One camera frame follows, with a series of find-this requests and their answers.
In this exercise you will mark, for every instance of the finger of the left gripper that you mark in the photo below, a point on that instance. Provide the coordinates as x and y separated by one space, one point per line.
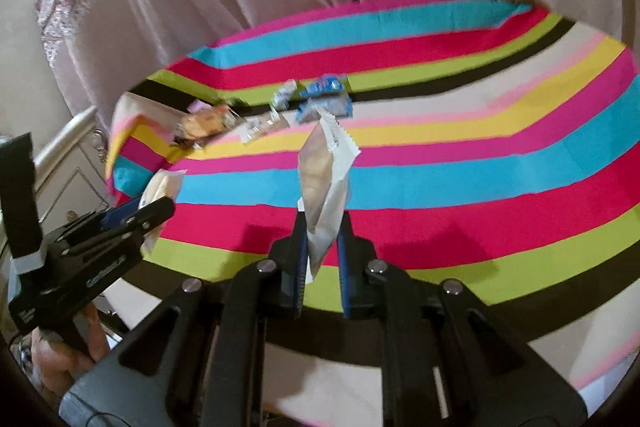
147 218
116 216

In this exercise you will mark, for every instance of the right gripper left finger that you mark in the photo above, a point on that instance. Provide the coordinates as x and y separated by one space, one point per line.
198 358

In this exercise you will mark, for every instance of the green white snack packet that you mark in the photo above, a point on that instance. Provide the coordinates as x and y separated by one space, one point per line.
284 95

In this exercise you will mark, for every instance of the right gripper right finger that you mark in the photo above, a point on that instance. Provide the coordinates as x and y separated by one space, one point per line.
446 359

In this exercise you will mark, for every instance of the blue snack packet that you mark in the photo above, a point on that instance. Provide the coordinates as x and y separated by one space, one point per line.
324 85

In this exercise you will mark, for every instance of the person's left hand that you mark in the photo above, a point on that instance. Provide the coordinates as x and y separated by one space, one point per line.
55 363

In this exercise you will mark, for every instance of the clear cookie packet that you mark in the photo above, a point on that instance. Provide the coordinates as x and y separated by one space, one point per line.
259 126

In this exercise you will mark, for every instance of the striped colourful blanket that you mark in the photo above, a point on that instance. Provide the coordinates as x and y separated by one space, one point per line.
498 143

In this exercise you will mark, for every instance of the green yellow snack packet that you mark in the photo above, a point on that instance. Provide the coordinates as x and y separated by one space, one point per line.
340 106

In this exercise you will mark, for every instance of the white barcode snack packet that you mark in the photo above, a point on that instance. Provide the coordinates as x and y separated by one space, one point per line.
324 163

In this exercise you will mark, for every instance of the large bun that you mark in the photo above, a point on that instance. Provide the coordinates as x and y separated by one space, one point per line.
204 124

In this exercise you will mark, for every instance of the silver white cabinet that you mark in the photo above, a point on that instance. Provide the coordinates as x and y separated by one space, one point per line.
70 172

